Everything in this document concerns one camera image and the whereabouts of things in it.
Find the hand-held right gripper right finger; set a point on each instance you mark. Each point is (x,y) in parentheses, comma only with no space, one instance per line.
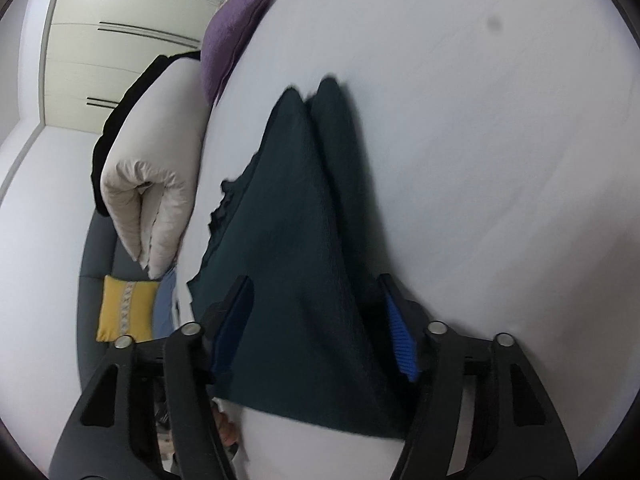
(400,340)

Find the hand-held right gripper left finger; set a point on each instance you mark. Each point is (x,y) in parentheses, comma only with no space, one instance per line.
(235,325)

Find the dark green sweater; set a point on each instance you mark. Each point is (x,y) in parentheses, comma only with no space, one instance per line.
(290,260)

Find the person's left hand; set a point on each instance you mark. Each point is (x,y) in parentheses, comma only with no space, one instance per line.
(226,430)

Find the blue pillow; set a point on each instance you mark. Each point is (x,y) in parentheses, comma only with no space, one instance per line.
(165,305)

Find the yellow cushion with patterned band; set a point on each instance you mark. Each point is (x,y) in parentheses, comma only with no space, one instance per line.
(125,310)

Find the grey-blue upholstered headboard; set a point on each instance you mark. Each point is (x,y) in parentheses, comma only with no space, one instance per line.
(100,255)

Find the folded beige duvet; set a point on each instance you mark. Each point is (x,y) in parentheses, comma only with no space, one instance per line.
(155,160)

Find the bed with grey sheet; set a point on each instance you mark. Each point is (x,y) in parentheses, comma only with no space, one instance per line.
(450,110)

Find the black cloth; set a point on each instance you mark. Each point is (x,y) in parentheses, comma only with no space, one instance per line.
(125,105)

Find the cream wardrobe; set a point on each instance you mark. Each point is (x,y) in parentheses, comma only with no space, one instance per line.
(125,60)

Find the purple cushion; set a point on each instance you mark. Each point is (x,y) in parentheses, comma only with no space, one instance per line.
(230,35)

